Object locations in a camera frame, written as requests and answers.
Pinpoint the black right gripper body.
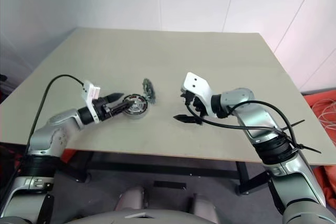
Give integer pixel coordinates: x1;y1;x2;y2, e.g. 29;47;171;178
181;91;208;119

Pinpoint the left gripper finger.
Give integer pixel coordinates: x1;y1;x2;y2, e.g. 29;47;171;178
111;100;135;116
104;92;124;103

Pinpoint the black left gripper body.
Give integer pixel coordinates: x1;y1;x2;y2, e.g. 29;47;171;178
92;97;117;122

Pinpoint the copper wound stator ring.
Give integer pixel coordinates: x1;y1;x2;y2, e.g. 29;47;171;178
121;93;150;119

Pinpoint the grey finned rotor disc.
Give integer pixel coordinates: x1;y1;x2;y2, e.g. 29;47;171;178
142;77;158;103

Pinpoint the black flat floor plate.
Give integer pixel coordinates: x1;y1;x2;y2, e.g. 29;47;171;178
153;180;188;190

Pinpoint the grey robot torso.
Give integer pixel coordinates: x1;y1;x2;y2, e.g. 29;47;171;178
48;209;219;224

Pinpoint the orange fabric bag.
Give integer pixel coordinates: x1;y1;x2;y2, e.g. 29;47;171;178
301;90;336;210

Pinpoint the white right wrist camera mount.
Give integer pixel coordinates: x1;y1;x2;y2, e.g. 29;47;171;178
182;71;219;118

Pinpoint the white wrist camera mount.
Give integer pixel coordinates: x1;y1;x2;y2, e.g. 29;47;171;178
80;79;102;124
182;71;219;118

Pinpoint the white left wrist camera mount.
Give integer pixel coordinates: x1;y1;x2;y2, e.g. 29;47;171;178
80;79;102;124

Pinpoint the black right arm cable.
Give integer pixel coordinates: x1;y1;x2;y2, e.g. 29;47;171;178
185;100;299;154

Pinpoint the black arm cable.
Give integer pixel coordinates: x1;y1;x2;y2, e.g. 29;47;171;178
185;100;299;154
0;74;85;196

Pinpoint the black table frame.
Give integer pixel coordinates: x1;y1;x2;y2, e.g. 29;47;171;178
58;148;271;196

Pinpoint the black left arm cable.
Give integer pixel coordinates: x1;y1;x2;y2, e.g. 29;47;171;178
0;74;85;196

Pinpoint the white coiled cable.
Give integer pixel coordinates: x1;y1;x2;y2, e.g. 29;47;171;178
311;98;336;133

